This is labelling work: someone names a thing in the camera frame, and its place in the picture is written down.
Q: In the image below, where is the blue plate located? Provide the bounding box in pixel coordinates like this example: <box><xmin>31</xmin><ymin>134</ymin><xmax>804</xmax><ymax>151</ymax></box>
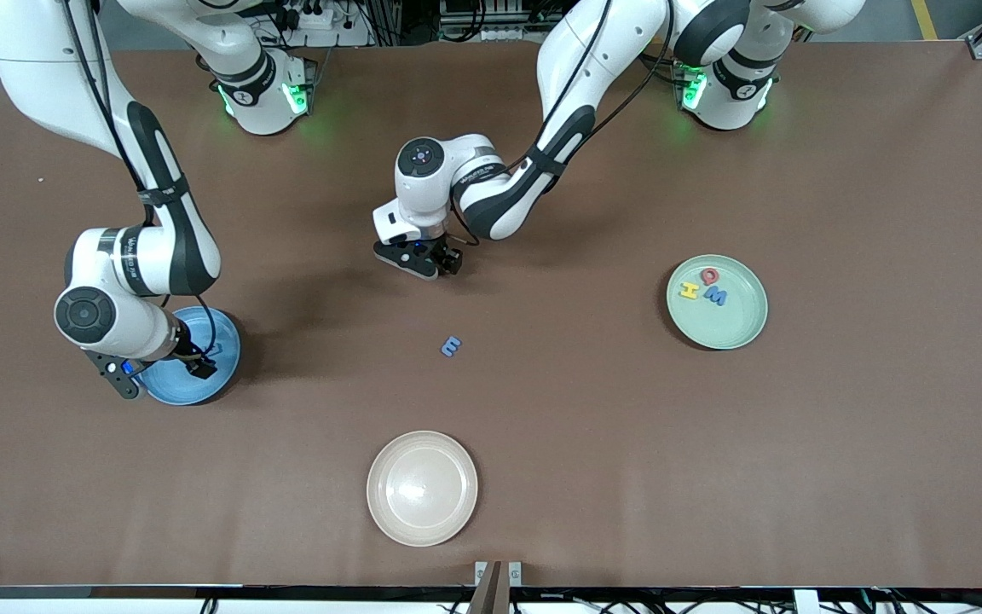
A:
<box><xmin>137</xmin><ymin>307</ymin><xmax>242</xmax><ymax>407</ymax></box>

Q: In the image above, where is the beige plate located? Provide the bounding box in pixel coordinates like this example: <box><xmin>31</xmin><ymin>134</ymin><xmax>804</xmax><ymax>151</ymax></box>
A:
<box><xmin>366</xmin><ymin>430</ymin><xmax>480</xmax><ymax>548</ymax></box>

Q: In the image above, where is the white power strip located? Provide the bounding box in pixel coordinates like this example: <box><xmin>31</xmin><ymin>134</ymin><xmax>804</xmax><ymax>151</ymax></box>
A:
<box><xmin>274</xmin><ymin>0</ymin><xmax>334</xmax><ymax>31</ymax></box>

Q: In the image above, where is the pale green plate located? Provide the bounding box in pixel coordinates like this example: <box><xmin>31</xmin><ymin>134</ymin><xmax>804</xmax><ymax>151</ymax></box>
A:
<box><xmin>666</xmin><ymin>254</ymin><xmax>770</xmax><ymax>351</ymax></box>

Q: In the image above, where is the brown table cover sheet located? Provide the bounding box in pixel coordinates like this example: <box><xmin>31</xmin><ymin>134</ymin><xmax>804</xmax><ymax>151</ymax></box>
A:
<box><xmin>0</xmin><ymin>41</ymin><xmax>982</xmax><ymax>591</ymax></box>

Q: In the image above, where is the aluminium frame post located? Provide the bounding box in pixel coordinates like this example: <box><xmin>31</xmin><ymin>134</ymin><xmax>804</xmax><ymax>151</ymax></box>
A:
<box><xmin>369</xmin><ymin>0</ymin><xmax>400</xmax><ymax>45</ymax></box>

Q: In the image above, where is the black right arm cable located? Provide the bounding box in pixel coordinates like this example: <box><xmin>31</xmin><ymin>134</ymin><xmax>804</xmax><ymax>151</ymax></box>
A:
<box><xmin>61</xmin><ymin>0</ymin><xmax>219</xmax><ymax>355</ymax></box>

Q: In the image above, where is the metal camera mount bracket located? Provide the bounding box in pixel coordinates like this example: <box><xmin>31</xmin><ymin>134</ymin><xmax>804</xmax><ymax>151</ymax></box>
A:
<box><xmin>467</xmin><ymin>559</ymin><xmax>523</xmax><ymax>614</ymax></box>

